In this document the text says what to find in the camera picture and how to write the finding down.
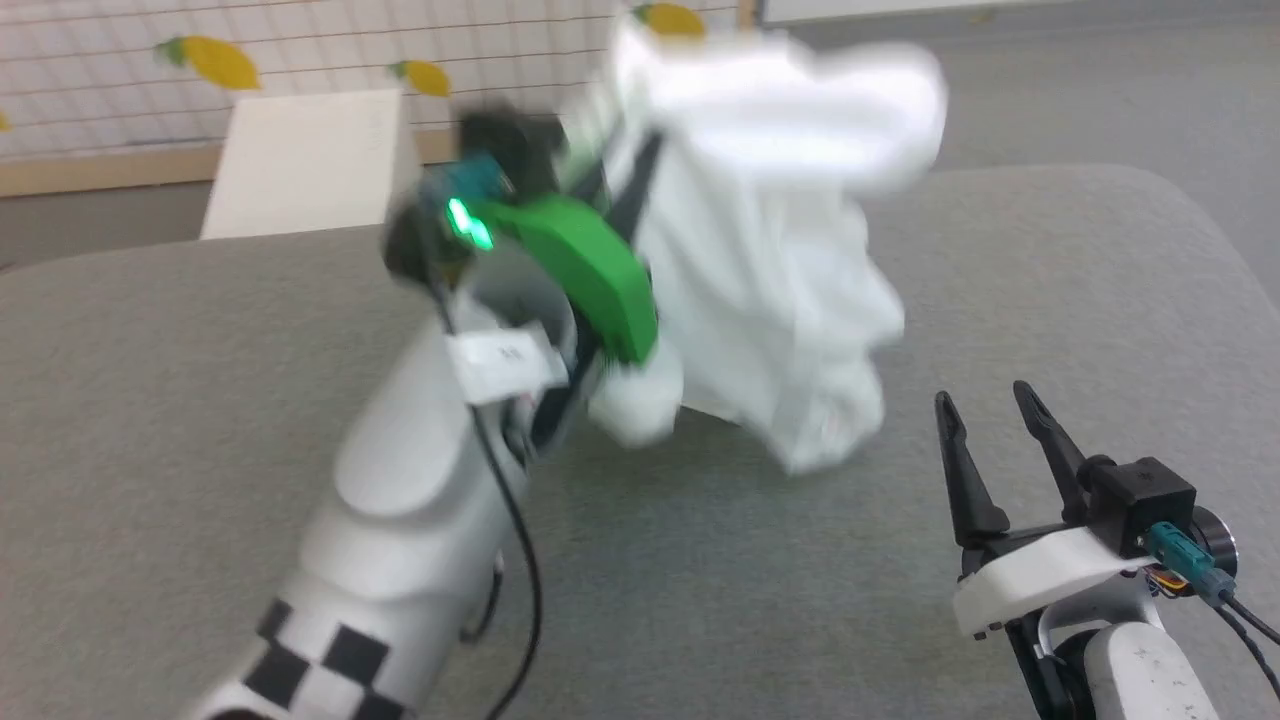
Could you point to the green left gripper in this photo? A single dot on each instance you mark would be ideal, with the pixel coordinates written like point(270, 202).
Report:
point(600, 275)

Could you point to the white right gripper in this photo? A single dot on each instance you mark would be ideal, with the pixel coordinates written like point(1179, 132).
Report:
point(1050, 575)

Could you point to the white garment with grey trim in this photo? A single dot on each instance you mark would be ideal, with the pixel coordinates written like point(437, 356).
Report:
point(760, 260)

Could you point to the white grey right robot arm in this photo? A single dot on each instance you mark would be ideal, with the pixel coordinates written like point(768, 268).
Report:
point(1140, 670)

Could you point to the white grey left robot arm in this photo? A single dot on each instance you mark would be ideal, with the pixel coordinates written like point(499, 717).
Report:
point(400, 520)

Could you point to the white box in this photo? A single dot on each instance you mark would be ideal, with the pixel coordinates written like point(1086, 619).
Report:
point(310, 165)

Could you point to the lemon print grid screen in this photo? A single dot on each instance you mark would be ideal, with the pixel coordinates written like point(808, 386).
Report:
point(100, 90)

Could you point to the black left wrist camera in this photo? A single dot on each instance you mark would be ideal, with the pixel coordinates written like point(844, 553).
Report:
point(510, 145)

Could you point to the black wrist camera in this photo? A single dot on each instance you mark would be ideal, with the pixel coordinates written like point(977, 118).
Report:
point(1145, 500)
point(510, 145)

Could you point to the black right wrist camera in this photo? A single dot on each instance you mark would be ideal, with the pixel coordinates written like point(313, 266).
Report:
point(1145, 500)

